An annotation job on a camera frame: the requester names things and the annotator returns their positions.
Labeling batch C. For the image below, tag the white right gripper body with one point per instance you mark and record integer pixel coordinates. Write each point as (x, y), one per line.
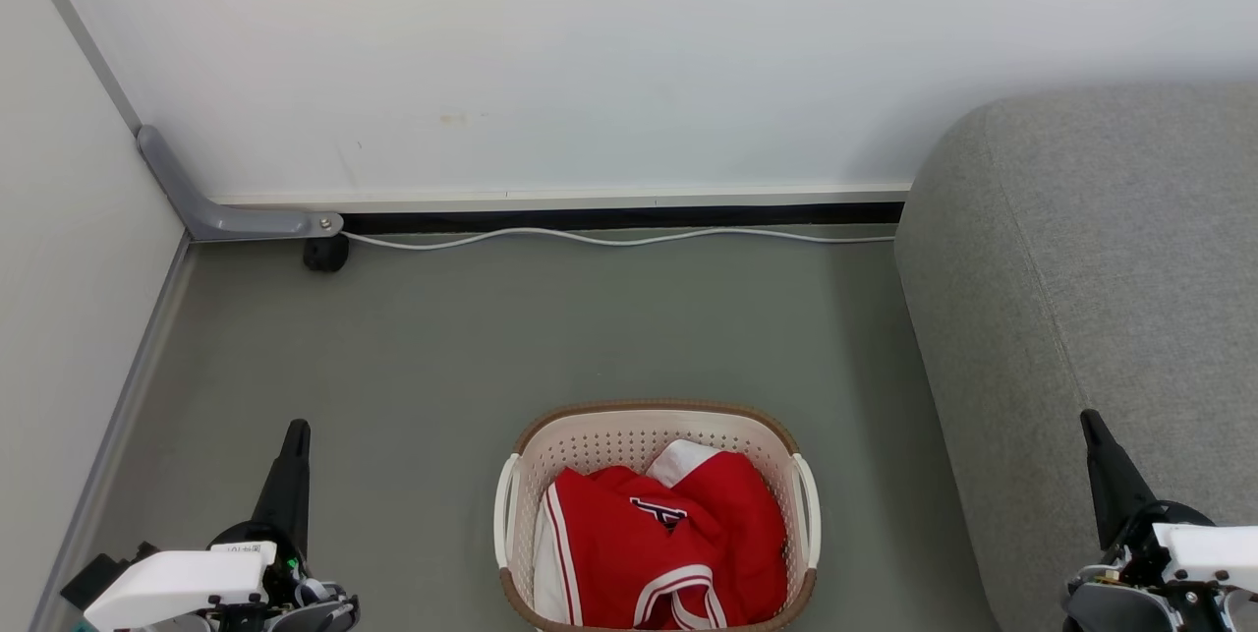
(1209, 553)

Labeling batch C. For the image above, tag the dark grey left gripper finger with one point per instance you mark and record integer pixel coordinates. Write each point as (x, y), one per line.
(287, 489)

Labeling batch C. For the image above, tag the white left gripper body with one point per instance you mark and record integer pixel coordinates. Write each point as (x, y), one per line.
(177, 578)

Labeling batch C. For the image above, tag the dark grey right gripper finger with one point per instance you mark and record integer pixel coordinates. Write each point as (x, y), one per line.
(1115, 480)

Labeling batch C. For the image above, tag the red jersey with white stripes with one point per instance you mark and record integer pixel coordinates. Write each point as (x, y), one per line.
(619, 553)

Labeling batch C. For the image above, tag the red garment with white collar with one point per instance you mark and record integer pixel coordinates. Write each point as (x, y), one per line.
(747, 514)

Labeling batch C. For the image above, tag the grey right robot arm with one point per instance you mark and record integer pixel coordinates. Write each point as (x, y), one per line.
(1130, 610)

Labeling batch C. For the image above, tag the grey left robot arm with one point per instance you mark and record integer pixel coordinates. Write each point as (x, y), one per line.
(324, 612)

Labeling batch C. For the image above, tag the grey fabric sofa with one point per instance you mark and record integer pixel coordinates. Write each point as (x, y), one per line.
(1081, 268)

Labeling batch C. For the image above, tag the black caster wheel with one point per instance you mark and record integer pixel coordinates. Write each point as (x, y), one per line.
(325, 254)

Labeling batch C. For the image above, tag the cream perforated laundry basket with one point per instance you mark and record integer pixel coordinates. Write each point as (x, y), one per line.
(629, 440)

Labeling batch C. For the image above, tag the white and black skirting strip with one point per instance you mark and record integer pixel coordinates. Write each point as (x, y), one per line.
(609, 209)

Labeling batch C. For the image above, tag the grey metal partition foot bracket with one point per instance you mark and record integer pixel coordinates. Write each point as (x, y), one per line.
(226, 219)

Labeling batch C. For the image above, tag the grey partition frame post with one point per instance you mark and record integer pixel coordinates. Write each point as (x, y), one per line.
(79, 28)

